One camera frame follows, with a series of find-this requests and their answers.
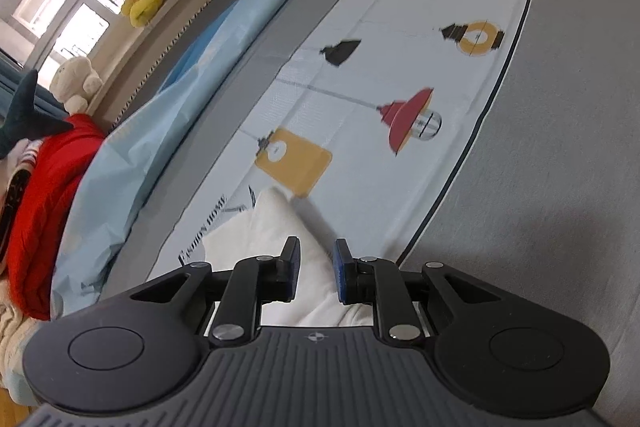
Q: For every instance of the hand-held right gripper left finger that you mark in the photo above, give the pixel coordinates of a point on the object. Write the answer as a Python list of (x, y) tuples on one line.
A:
[(292, 267)]

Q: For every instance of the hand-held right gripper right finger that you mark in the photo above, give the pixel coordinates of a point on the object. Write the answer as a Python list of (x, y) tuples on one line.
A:
[(341, 272)]

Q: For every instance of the white garment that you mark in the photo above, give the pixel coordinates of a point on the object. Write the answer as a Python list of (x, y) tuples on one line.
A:
[(280, 217)]

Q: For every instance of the light blue sheet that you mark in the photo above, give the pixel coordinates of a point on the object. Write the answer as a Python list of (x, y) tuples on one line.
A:
[(150, 147)]

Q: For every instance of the red quilt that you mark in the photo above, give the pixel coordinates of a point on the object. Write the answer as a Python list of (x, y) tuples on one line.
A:
[(55, 187)]

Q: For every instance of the beige window sill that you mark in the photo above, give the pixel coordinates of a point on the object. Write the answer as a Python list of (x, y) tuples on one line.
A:
[(165, 14)]

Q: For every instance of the cream folded blanket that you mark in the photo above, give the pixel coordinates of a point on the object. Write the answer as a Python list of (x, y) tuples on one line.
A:
[(15, 332)]

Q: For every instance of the white plush toy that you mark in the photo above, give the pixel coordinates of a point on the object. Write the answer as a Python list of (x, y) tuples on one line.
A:
[(75, 79)]

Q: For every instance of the dark star-print quilt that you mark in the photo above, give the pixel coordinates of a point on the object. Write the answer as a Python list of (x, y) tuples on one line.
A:
[(12, 192)]

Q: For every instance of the dark teal shark plush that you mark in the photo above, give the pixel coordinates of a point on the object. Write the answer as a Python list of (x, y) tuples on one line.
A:
[(25, 117)]

